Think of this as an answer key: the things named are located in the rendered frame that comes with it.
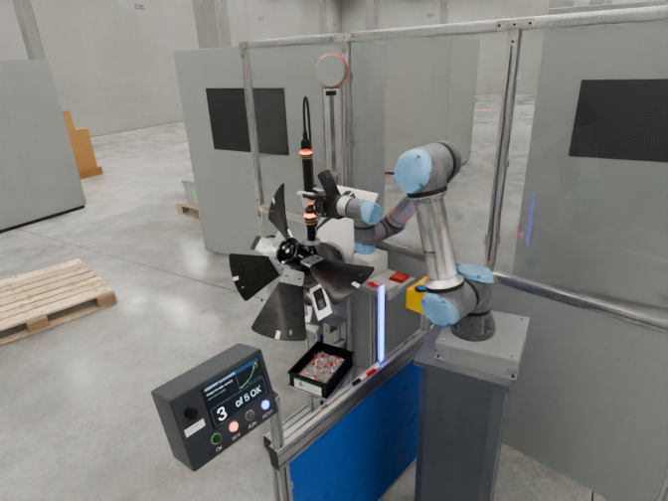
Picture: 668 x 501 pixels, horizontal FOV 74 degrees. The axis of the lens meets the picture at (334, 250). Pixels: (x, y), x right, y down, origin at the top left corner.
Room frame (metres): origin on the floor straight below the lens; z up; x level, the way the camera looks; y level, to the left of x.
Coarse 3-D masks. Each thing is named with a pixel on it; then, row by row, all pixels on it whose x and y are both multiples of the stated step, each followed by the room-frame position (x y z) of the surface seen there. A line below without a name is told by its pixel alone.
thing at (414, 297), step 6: (426, 276) 1.69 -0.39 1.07; (420, 282) 1.64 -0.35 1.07; (408, 288) 1.59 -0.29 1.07; (414, 288) 1.59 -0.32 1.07; (408, 294) 1.58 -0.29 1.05; (414, 294) 1.57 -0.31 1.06; (420, 294) 1.54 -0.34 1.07; (408, 300) 1.58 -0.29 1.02; (414, 300) 1.56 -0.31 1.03; (420, 300) 1.54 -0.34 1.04; (408, 306) 1.58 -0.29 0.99; (414, 306) 1.56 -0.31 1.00; (420, 306) 1.54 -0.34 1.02; (420, 312) 1.54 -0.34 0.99
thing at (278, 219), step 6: (282, 186) 1.94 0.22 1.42; (276, 192) 1.98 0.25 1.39; (282, 192) 1.92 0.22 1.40; (276, 198) 1.96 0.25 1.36; (282, 198) 1.90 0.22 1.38; (270, 204) 2.01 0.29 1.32; (276, 204) 1.95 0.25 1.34; (282, 204) 1.88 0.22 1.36; (270, 210) 2.01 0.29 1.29; (276, 210) 1.94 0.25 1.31; (282, 210) 1.87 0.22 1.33; (270, 216) 2.00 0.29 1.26; (276, 216) 1.94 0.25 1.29; (282, 216) 1.86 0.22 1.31; (276, 222) 1.94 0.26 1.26; (282, 222) 1.85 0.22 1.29; (276, 228) 1.95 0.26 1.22; (282, 228) 1.86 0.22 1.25; (282, 234) 1.88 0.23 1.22
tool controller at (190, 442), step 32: (224, 352) 0.99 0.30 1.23; (256, 352) 0.96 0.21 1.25; (192, 384) 0.84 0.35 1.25; (224, 384) 0.87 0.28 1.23; (256, 384) 0.92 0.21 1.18; (160, 416) 0.83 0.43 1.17; (192, 416) 0.79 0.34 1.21; (256, 416) 0.89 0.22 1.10; (192, 448) 0.77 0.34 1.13; (224, 448) 0.81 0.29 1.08
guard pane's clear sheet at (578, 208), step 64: (256, 64) 2.97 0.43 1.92; (384, 64) 2.30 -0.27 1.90; (448, 64) 2.06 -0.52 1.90; (576, 64) 1.71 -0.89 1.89; (640, 64) 1.57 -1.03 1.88; (256, 128) 3.02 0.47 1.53; (320, 128) 2.61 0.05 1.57; (384, 128) 2.30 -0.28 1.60; (448, 128) 2.05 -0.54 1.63; (512, 128) 1.85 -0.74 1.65; (576, 128) 1.68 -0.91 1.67; (640, 128) 1.54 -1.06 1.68; (384, 192) 2.30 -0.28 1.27; (448, 192) 2.03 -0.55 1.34; (512, 192) 1.83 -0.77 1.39; (576, 192) 1.66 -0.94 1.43; (640, 192) 1.51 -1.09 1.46; (512, 256) 1.80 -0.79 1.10; (576, 256) 1.63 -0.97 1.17; (640, 256) 1.48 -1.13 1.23
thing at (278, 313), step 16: (288, 288) 1.61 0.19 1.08; (272, 304) 1.57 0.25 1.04; (288, 304) 1.57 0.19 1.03; (256, 320) 1.53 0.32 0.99; (272, 320) 1.53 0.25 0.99; (288, 320) 1.53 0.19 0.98; (304, 320) 1.54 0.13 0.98; (272, 336) 1.49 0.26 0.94; (288, 336) 1.49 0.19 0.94; (304, 336) 1.49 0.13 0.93
